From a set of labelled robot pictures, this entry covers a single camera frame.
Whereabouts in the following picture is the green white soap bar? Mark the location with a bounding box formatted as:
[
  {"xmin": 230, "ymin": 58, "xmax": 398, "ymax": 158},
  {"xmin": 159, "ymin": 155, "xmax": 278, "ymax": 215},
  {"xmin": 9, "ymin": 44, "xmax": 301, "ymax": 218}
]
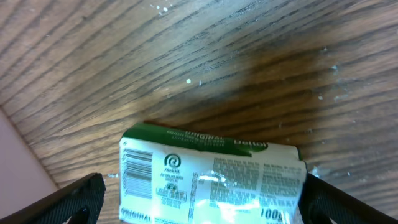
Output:
[{"xmin": 119, "ymin": 123, "xmax": 307, "ymax": 224}]

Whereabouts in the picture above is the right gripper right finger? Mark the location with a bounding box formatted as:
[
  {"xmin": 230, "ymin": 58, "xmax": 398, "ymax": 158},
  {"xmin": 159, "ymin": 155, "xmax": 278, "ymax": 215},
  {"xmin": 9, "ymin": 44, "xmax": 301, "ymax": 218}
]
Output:
[{"xmin": 298, "ymin": 174, "xmax": 397, "ymax": 224}]

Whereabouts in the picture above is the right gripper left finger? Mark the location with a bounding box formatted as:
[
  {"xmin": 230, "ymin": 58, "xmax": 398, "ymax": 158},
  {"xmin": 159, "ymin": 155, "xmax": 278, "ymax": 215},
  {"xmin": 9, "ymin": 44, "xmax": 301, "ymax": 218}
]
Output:
[{"xmin": 1, "ymin": 173, "xmax": 106, "ymax": 224}]

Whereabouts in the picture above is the white cardboard box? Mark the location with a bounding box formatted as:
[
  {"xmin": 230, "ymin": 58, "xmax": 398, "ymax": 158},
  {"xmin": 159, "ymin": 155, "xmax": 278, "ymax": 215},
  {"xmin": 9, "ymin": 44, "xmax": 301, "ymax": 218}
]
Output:
[{"xmin": 1, "ymin": 111, "xmax": 58, "ymax": 218}]

